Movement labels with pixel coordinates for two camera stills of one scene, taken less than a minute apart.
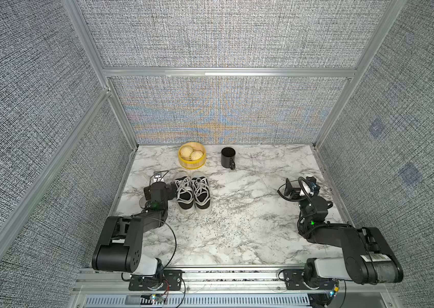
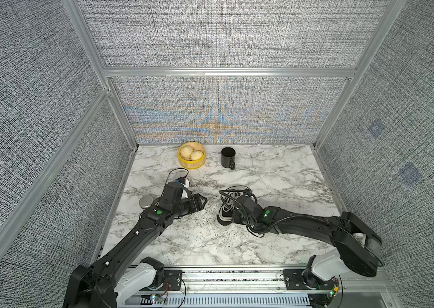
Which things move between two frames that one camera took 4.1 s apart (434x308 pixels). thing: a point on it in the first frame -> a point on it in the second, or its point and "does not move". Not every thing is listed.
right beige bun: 196,155 does not move
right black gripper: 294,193 -> 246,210
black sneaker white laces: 201,192 -> 225,214
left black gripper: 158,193 -> 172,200
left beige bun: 185,151 does not move
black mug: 228,158 does not move
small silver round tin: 142,202 does not move
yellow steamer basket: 191,155 does not move
